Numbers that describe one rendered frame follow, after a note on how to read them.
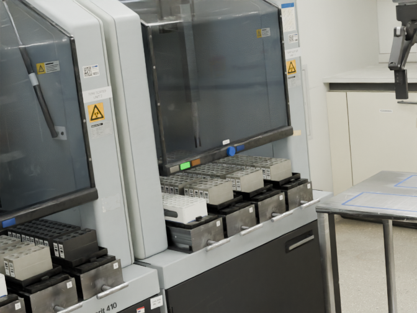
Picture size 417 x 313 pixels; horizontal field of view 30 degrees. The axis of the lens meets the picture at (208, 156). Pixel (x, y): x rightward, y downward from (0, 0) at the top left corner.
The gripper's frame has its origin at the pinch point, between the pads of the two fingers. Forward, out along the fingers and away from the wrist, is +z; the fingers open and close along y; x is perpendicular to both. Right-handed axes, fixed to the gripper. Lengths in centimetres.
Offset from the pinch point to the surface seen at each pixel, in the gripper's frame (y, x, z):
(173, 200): -10, 80, 34
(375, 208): 19.4, 26.1, 37.9
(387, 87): 223, 146, 37
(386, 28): 282, 180, 8
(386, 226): 56, 46, 57
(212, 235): -8, 66, 44
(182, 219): -15, 71, 37
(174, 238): -17, 74, 43
